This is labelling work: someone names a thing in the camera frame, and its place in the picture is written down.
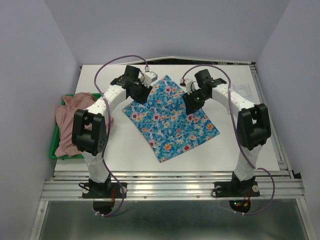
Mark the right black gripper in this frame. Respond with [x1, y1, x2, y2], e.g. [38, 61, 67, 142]
[181, 88, 209, 115]

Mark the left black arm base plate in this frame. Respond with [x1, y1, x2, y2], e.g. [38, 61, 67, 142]
[78, 181, 127, 199]

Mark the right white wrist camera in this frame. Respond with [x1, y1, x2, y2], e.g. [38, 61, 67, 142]
[180, 78, 196, 95]

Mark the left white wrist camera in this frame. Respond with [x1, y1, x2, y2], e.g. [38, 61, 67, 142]
[140, 71, 158, 87]

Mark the pink skirt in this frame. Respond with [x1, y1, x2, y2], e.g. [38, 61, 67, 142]
[50, 92, 114, 159]

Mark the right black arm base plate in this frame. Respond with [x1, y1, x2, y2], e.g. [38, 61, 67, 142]
[213, 181, 261, 198]

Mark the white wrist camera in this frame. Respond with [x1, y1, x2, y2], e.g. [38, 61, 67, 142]
[140, 71, 158, 87]
[180, 78, 196, 95]

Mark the blue floral skirt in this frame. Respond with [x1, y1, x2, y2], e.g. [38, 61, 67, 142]
[122, 75, 220, 163]

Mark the green plastic bin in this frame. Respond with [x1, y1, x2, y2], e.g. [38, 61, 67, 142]
[48, 92, 101, 161]

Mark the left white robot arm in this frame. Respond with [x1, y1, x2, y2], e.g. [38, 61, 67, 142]
[71, 65, 158, 197]

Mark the aluminium table frame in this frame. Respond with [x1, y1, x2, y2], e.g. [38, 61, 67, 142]
[29, 61, 318, 240]

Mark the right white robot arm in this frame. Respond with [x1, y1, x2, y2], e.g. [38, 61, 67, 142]
[180, 69, 272, 195]

